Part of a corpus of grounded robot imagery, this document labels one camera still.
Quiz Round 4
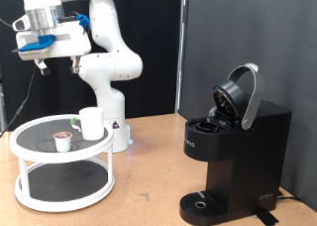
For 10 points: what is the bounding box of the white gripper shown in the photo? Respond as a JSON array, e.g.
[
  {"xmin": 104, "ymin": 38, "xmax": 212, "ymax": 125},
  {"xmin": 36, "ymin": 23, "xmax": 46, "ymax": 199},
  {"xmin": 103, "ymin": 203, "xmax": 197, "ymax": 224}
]
[{"xmin": 15, "ymin": 21, "xmax": 92, "ymax": 76}]

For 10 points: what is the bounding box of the K-cup pod with orange lid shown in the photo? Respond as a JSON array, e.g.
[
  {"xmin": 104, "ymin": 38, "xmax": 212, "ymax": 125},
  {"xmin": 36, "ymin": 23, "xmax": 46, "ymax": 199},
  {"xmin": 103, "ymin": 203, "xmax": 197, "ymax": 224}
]
[{"xmin": 53, "ymin": 131, "xmax": 74, "ymax": 153}]

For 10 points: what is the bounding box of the black Keurig coffee machine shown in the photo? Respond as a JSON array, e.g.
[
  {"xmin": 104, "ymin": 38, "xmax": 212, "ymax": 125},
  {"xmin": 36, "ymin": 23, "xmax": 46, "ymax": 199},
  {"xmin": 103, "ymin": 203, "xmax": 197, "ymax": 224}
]
[{"xmin": 178, "ymin": 62, "xmax": 293, "ymax": 226}]

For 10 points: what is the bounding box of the white mug with green tape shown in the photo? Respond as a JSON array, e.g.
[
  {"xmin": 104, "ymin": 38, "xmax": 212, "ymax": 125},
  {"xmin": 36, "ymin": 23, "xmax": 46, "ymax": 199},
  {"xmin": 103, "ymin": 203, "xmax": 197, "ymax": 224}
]
[{"xmin": 69, "ymin": 106, "xmax": 106, "ymax": 142}]

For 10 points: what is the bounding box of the white two-tier turntable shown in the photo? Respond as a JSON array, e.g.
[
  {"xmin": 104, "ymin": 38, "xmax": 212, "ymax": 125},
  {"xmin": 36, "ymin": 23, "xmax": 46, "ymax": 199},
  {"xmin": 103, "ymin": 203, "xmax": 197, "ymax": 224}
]
[{"xmin": 9, "ymin": 114, "xmax": 116, "ymax": 213}]

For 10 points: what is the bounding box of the black curtain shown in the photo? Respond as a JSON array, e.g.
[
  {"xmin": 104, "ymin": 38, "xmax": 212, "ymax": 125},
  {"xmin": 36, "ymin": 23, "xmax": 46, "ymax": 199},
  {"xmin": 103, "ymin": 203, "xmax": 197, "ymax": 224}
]
[{"xmin": 0, "ymin": 0, "xmax": 183, "ymax": 133}]

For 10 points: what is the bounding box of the silver vertical pole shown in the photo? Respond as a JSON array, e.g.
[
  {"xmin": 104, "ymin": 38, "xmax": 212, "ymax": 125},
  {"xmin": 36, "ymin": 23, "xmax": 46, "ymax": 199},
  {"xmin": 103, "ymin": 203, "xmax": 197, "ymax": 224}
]
[{"xmin": 173, "ymin": 0, "xmax": 189, "ymax": 114}]

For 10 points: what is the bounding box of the grey partition panel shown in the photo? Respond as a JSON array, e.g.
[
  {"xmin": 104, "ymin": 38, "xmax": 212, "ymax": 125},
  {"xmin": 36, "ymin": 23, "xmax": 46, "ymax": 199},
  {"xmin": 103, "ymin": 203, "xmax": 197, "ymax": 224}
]
[{"xmin": 177, "ymin": 0, "xmax": 317, "ymax": 212}]

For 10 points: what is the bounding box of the black tape strip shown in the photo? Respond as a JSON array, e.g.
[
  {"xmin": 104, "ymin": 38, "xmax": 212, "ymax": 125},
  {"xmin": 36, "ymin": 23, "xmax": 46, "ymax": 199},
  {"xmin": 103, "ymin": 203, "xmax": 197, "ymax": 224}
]
[{"xmin": 254, "ymin": 207, "xmax": 280, "ymax": 226}]

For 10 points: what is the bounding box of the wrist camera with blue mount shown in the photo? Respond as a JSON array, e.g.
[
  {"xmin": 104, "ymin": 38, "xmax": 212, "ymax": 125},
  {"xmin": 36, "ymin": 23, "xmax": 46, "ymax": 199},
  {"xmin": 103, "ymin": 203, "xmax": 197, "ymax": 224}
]
[{"xmin": 12, "ymin": 35, "xmax": 56, "ymax": 61}]

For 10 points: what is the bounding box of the blue cable clip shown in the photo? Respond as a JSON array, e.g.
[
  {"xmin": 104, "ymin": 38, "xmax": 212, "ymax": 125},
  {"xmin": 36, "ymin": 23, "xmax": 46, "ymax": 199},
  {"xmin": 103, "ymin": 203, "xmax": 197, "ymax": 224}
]
[{"xmin": 75, "ymin": 13, "xmax": 91, "ymax": 32}]

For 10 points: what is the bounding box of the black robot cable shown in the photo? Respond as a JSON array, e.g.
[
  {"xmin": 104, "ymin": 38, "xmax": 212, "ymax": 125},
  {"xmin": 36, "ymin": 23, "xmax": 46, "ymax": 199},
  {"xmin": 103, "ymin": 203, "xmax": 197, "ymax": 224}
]
[{"xmin": 0, "ymin": 17, "xmax": 38, "ymax": 138}]

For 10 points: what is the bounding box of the grey metal post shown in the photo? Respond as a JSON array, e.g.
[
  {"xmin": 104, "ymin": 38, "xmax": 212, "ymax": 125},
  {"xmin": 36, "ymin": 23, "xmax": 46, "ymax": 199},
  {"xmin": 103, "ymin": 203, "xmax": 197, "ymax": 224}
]
[{"xmin": 0, "ymin": 81, "xmax": 6, "ymax": 133}]

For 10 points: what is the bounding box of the black power cord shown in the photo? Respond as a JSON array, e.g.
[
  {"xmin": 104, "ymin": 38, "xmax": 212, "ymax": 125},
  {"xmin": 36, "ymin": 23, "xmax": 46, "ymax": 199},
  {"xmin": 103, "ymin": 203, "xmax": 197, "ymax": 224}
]
[{"xmin": 276, "ymin": 189, "xmax": 303, "ymax": 202}]

